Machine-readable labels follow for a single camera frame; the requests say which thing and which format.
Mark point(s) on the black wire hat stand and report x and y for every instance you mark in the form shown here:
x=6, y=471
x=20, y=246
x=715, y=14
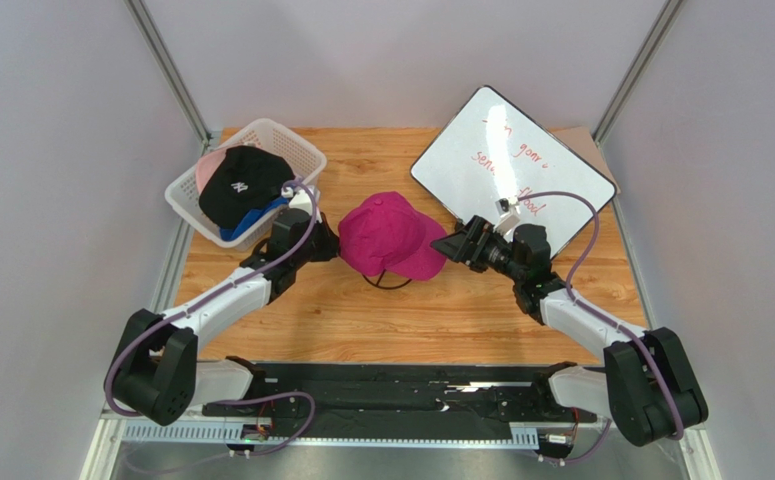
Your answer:
x=387, y=281

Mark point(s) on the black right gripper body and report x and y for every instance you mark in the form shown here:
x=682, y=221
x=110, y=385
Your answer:
x=475, y=242

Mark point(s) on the white dry-erase board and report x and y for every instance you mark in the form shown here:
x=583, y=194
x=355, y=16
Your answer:
x=491, y=150

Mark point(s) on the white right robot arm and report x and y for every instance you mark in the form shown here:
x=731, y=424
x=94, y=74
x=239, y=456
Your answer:
x=646, y=385

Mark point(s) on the white plastic basket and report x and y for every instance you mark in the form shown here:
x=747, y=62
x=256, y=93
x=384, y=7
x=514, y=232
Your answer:
x=306, y=161

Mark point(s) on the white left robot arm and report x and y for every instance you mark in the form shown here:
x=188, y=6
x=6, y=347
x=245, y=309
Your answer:
x=156, y=371

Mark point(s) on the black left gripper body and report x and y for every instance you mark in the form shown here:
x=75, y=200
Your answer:
x=318, y=247

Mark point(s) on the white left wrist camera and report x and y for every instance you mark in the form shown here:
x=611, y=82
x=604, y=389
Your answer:
x=300, y=196

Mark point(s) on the magenta baseball cap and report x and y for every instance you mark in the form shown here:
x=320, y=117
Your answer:
x=385, y=233

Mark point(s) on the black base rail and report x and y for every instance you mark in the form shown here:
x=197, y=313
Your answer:
x=401, y=402

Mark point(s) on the blue cap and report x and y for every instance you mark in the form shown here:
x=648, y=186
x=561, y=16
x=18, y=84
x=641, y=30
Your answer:
x=250, y=219

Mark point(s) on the black NY baseball cap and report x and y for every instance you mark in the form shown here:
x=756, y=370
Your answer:
x=249, y=178

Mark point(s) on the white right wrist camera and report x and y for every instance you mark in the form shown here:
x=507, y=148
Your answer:
x=509, y=217

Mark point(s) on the light pink cap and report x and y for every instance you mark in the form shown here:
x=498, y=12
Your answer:
x=206, y=167

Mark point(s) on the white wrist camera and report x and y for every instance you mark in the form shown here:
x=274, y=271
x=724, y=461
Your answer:
x=300, y=196
x=509, y=217

